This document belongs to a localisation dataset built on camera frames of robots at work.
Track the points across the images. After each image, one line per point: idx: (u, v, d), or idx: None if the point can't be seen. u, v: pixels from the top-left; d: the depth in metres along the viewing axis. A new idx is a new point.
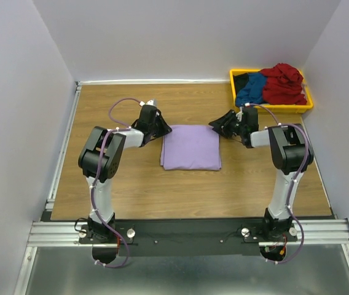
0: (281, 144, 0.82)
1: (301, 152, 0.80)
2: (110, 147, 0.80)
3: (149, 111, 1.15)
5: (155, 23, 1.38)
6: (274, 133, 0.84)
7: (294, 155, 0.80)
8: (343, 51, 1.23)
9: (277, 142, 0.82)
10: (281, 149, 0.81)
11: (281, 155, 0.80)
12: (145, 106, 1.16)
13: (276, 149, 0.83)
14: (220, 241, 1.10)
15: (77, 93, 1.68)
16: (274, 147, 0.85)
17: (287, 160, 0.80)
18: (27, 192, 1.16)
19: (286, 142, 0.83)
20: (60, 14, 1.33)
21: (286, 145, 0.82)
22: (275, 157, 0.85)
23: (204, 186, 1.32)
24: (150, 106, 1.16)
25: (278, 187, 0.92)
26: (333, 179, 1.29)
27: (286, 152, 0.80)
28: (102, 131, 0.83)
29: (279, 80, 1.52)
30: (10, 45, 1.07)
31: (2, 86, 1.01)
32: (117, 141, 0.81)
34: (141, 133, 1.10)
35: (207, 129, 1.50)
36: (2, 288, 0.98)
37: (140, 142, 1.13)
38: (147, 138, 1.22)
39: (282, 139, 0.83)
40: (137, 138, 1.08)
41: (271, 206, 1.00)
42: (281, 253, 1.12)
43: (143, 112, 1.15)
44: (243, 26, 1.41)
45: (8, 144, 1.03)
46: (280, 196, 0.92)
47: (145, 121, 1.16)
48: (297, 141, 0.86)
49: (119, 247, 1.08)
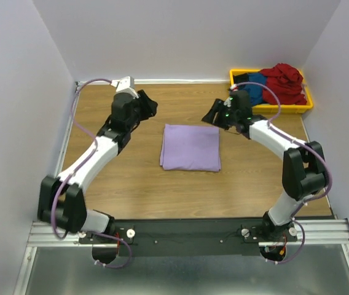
0: (300, 176, 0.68)
1: (316, 182, 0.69)
2: (65, 209, 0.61)
3: (122, 104, 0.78)
5: (155, 23, 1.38)
6: (292, 163, 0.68)
7: (310, 187, 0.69)
8: (343, 51, 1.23)
9: (296, 174, 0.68)
10: (300, 182, 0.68)
11: (298, 188, 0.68)
12: (117, 98, 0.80)
13: (291, 178, 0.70)
14: (220, 241, 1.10)
15: (77, 93, 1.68)
16: (287, 171, 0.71)
17: (303, 192, 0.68)
18: (27, 192, 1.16)
19: (303, 168, 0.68)
20: (59, 13, 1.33)
21: (304, 177, 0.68)
22: (288, 184, 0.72)
23: (204, 186, 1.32)
24: (123, 97, 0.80)
25: (282, 201, 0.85)
26: (333, 179, 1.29)
27: (303, 183, 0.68)
28: (50, 182, 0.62)
29: (279, 80, 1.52)
30: (10, 43, 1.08)
31: (2, 86, 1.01)
32: (72, 200, 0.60)
34: (112, 144, 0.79)
35: (207, 129, 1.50)
36: (1, 288, 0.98)
37: (116, 151, 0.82)
38: (125, 141, 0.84)
39: (300, 165, 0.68)
40: (113, 150, 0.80)
41: (273, 215, 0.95)
42: (281, 253, 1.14)
43: (115, 106, 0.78)
44: (243, 26, 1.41)
45: (8, 142, 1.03)
46: (286, 209, 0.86)
47: (120, 118, 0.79)
48: (313, 163, 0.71)
49: (119, 246, 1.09)
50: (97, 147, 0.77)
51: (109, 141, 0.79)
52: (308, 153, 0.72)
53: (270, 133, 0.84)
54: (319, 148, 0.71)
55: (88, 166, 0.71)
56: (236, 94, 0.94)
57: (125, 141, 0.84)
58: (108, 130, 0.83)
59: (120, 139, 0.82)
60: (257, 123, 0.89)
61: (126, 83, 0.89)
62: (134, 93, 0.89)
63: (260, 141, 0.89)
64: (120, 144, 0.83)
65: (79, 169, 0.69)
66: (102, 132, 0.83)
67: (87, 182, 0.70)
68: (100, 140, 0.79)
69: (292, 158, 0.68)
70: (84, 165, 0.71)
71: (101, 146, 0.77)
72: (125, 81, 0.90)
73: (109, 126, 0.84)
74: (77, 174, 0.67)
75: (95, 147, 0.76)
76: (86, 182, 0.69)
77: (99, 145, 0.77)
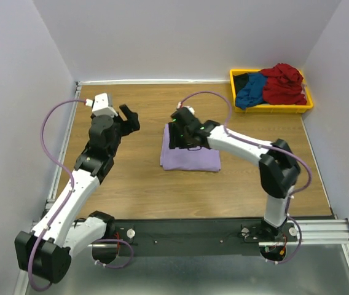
0: (278, 176, 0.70)
1: (292, 175, 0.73)
2: (43, 263, 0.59)
3: (101, 129, 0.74)
5: (155, 23, 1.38)
6: (268, 169, 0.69)
7: (287, 181, 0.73)
8: (343, 51, 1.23)
9: (274, 177, 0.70)
10: (279, 181, 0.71)
11: (279, 187, 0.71)
12: (96, 122, 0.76)
13: (270, 181, 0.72)
14: (220, 241, 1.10)
15: (77, 93, 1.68)
16: (265, 177, 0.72)
17: (286, 190, 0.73)
18: (27, 192, 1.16)
19: (278, 169, 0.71)
20: (59, 13, 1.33)
21: (281, 176, 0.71)
22: (267, 187, 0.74)
23: (204, 186, 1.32)
24: (102, 122, 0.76)
25: (273, 204, 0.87)
26: (333, 179, 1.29)
27: (284, 180, 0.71)
28: (25, 243, 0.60)
29: (279, 80, 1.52)
30: (10, 43, 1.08)
31: (2, 86, 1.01)
32: (47, 257, 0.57)
34: (91, 181, 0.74)
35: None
36: (0, 288, 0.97)
37: (97, 182, 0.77)
38: (106, 168, 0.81)
39: (276, 167, 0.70)
40: (94, 182, 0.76)
41: (269, 218, 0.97)
42: (281, 253, 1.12)
43: (92, 132, 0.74)
44: (243, 26, 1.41)
45: (8, 142, 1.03)
46: (278, 210, 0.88)
47: (99, 145, 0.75)
48: (281, 158, 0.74)
49: (120, 246, 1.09)
50: (74, 185, 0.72)
51: (86, 174, 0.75)
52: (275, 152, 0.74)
53: (231, 141, 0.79)
54: (284, 144, 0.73)
55: (65, 211, 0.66)
56: (176, 112, 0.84)
57: (105, 168, 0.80)
58: (87, 158, 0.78)
59: (101, 166, 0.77)
60: (213, 132, 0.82)
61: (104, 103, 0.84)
62: (113, 113, 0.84)
63: (222, 150, 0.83)
64: (101, 172, 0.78)
65: (55, 217, 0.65)
66: (81, 160, 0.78)
67: (66, 228, 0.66)
68: (77, 176, 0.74)
69: (268, 165, 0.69)
70: (61, 211, 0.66)
71: (79, 183, 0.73)
72: (102, 99, 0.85)
73: (88, 153, 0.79)
74: (52, 224, 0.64)
75: (72, 187, 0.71)
76: (64, 230, 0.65)
77: (77, 182, 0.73)
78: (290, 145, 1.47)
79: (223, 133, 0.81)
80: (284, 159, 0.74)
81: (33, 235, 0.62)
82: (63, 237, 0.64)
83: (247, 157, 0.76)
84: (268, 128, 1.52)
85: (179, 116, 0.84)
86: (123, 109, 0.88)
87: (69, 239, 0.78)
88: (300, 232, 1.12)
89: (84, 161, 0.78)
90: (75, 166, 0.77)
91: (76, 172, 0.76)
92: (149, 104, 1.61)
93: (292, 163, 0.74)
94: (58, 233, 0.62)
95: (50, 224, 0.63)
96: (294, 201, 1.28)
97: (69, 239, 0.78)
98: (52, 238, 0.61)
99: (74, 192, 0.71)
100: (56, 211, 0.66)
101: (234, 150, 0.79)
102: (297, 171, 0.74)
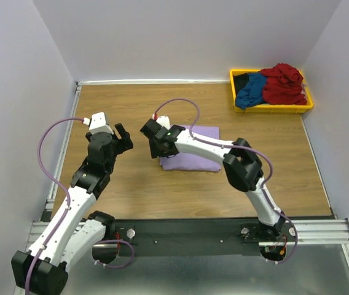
0: (240, 171, 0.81)
1: (254, 169, 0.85)
2: (40, 281, 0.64)
3: (99, 146, 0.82)
5: (155, 23, 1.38)
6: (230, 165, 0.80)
7: (250, 175, 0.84)
8: (343, 51, 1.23)
9: (237, 172, 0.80)
10: (243, 175, 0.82)
11: (243, 180, 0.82)
12: (95, 139, 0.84)
13: (235, 176, 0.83)
14: (220, 241, 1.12)
15: (77, 93, 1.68)
16: (231, 174, 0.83)
17: (250, 183, 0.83)
18: (27, 192, 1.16)
19: (240, 165, 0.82)
20: (59, 13, 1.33)
21: (243, 171, 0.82)
22: (234, 181, 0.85)
23: (204, 186, 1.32)
24: (100, 140, 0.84)
25: (255, 201, 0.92)
26: (333, 179, 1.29)
27: (246, 175, 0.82)
28: (22, 262, 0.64)
29: (279, 80, 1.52)
30: (10, 44, 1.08)
31: (2, 86, 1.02)
32: (43, 277, 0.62)
34: (86, 200, 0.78)
35: (207, 128, 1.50)
36: (0, 288, 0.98)
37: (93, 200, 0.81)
38: (102, 185, 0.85)
39: (238, 164, 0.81)
40: (90, 200, 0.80)
41: (262, 219, 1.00)
42: (281, 253, 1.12)
43: (91, 147, 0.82)
44: (243, 26, 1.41)
45: (8, 142, 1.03)
46: (262, 206, 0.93)
47: (97, 160, 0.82)
48: (243, 155, 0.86)
49: (120, 246, 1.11)
50: (70, 203, 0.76)
51: (83, 192, 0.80)
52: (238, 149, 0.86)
53: (197, 144, 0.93)
54: (245, 142, 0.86)
55: (61, 230, 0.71)
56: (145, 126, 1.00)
57: (102, 184, 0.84)
58: (83, 174, 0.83)
59: (98, 182, 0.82)
60: (179, 137, 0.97)
61: (101, 121, 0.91)
62: (110, 130, 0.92)
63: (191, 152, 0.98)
64: (97, 187, 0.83)
65: (51, 236, 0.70)
66: (78, 177, 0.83)
67: (62, 246, 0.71)
68: (74, 193, 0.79)
69: (231, 162, 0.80)
70: (57, 228, 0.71)
71: (75, 201, 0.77)
72: (100, 118, 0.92)
73: (85, 170, 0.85)
74: (48, 243, 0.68)
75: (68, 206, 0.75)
76: (59, 248, 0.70)
77: (73, 200, 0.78)
78: (290, 145, 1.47)
79: (188, 136, 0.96)
80: (246, 156, 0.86)
81: (29, 254, 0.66)
82: (59, 255, 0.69)
83: (212, 156, 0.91)
84: (268, 128, 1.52)
85: (147, 129, 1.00)
86: (119, 126, 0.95)
87: (66, 249, 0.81)
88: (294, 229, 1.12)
89: (81, 177, 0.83)
90: (72, 182, 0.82)
91: (72, 188, 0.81)
92: (149, 104, 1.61)
93: (253, 158, 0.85)
94: (53, 252, 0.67)
95: (46, 243, 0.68)
96: (294, 201, 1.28)
97: (66, 251, 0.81)
98: (48, 258, 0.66)
99: (70, 210, 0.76)
100: (53, 228, 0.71)
101: (200, 151, 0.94)
102: (257, 164, 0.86)
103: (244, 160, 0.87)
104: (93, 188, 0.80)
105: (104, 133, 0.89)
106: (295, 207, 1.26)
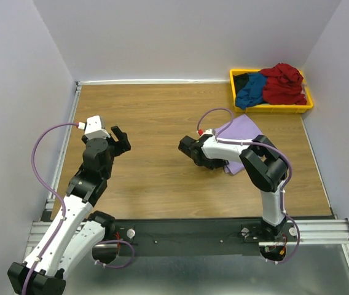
0: (262, 169, 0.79)
1: (278, 169, 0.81)
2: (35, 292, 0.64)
3: (94, 153, 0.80)
5: (154, 23, 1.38)
6: (250, 161, 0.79)
7: (274, 175, 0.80)
8: (344, 51, 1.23)
9: (258, 170, 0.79)
10: (263, 173, 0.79)
11: (266, 179, 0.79)
12: (91, 146, 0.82)
13: (256, 174, 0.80)
14: (220, 241, 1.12)
15: (77, 93, 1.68)
16: (252, 173, 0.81)
17: (273, 183, 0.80)
18: (26, 193, 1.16)
19: (262, 165, 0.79)
20: (59, 13, 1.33)
21: (265, 168, 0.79)
22: (255, 179, 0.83)
23: (204, 186, 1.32)
24: (95, 147, 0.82)
25: (268, 201, 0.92)
26: (333, 179, 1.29)
27: (268, 175, 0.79)
28: (19, 273, 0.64)
29: (279, 80, 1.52)
30: (10, 45, 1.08)
31: (3, 86, 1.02)
32: (39, 288, 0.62)
34: (82, 209, 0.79)
35: (238, 120, 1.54)
36: (0, 288, 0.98)
37: (88, 209, 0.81)
38: (98, 192, 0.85)
39: (260, 163, 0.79)
40: (86, 208, 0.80)
41: (266, 217, 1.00)
42: (281, 253, 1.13)
43: (86, 155, 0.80)
44: (243, 26, 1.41)
45: (8, 142, 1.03)
46: (274, 208, 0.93)
47: (93, 168, 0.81)
48: (268, 154, 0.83)
49: (120, 246, 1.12)
50: (66, 213, 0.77)
51: (78, 200, 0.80)
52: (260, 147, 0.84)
53: (220, 145, 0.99)
54: (266, 139, 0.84)
55: (56, 240, 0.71)
56: (182, 142, 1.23)
57: (98, 191, 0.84)
58: (80, 182, 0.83)
59: (93, 190, 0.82)
60: (206, 142, 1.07)
61: (96, 126, 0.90)
62: (106, 134, 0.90)
63: (218, 156, 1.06)
64: (93, 195, 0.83)
65: (47, 247, 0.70)
66: (74, 184, 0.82)
67: (58, 257, 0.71)
68: (69, 202, 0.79)
69: (249, 158, 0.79)
70: (52, 239, 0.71)
71: (70, 211, 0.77)
72: (95, 121, 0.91)
73: (80, 177, 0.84)
74: (43, 254, 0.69)
75: (63, 216, 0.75)
76: (55, 259, 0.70)
77: (69, 209, 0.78)
78: (290, 145, 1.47)
79: (214, 141, 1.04)
80: (270, 155, 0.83)
81: (24, 266, 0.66)
82: (54, 265, 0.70)
83: (233, 154, 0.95)
84: (268, 128, 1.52)
85: (183, 144, 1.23)
86: (115, 129, 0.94)
87: (64, 256, 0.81)
88: (297, 230, 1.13)
89: (77, 185, 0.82)
90: (68, 191, 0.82)
91: (68, 197, 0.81)
92: (149, 104, 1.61)
93: (277, 158, 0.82)
94: (48, 263, 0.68)
95: (42, 255, 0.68)
96: (294, 201, 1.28)
97: (64, 257, 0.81)
98: (43, 270, 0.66)
99: (66, 220, 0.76)
100: (48, 239, 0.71)
101: (223, 153, 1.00)
102: (284, 164, 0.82)
103: (266, 157, 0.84)
104: (88, 198, 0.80)
105: (99, 137, 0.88)
106: (294, 208, 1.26)
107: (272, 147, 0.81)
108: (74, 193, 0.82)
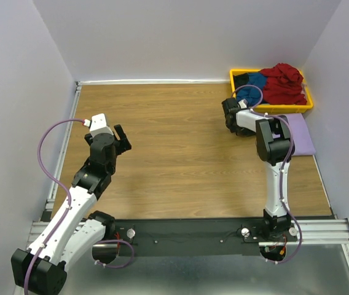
0: (267, 139, 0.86)
1: (282, 145, 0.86)
2: (39, 280, 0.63)
3: (101, 147, 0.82)
5: (154, 23, 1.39)
6: (260, 128, 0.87)
7: (276, 149, 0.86)
8: (344, 51, 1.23)
9: (264, 138, 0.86)
10: (267, 142, 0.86)
11: (266, 149, 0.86)
12: (98, 140, 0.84)
13: (261, 141, 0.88)
14: (220, 241, 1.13)
15: (77, 93, 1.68)
16: (258, 139, 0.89)
17: (270, 153, 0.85)
18: (26, 192, 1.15)
19: (270, 136, 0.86)
20: (59, 14, 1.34)
21: (270, 141, 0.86)
22: (260, 148, 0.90)
23: (204, 186, 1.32)
24: (103, 141, 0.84)
25: (270, 181, 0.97)
26: (333, 179, 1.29)
27: (270, 145, 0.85)
28: (23, 259, 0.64)
29: (279, 80, 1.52)
30: (10, 44, 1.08)
31: (3, 86, 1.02)
32: (42, 276, 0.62)
34: (88, 201, 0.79)
35: (290, 117, 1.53)
36: (0, 289, 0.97)
37: (94, 200, 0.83)
38: (104, 184, 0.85)
39: (268, 133, 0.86)
40: (91, 200, 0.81)
41: (268, 206, 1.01)
42: (281, 253, 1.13)
43: (94, 148, 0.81)
44: (242, 26, 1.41)
45: (8, 142, 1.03)
46: (273, 190, 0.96)
47: (99, 160, 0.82)
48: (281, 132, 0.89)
49: (120, 246, 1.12)
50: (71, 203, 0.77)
51: (83, 192, 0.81)
52: (278, 125, 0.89)
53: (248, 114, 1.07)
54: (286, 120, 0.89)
55: (62, 228, 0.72)
56: (227, 100, 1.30)
57: (103, 185, 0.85)
58: (85, 176, 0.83)
59: (98, 183, 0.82)
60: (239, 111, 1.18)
61: (101, 123, 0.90)
62: (110, 132, 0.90)
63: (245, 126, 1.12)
64: (98, 188, 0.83)
65: (51, 235, 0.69)
66: (79, 177, 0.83)
67: (61, 246, 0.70)
68: (74, 193, 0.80)
69: (260, 124, 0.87)
70: (57, 228, 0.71)
71: (76, 201, 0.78)
72: (100, 119, 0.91)
73: (86, 170, 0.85)
74: (48, 241, 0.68)
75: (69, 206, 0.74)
76: (59, 247, 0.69)
77: (74, 200, 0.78)
78: None
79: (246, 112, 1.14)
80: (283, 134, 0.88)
81: (29, 253, 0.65)
82: (58, 254, 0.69)
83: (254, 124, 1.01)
84: None
85: (227, 102, 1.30)
86: (118, 129, 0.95)
87: (66, 249, 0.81)
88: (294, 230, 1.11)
89: (82, 177, 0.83)
90: (74, 183, 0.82)
91: (74, 188, 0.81)
92: (149, 104, 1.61)
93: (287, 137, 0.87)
94: (53, 250, 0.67)
95: (46, 242, 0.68)
96: (294, 201, 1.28)
97: (66, 251, 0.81)
98: (47, 257, 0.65)
99: (71, 209, 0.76)
100: (53, 228, 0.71)
101: (251, 123, 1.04)
102: (290, 146, 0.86)
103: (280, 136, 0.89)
104: (93, 189, 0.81)
105: (105, 134, 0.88)
106: (294, 208, 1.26)
107: (286, 125, 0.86)
108: (79, 185, 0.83)
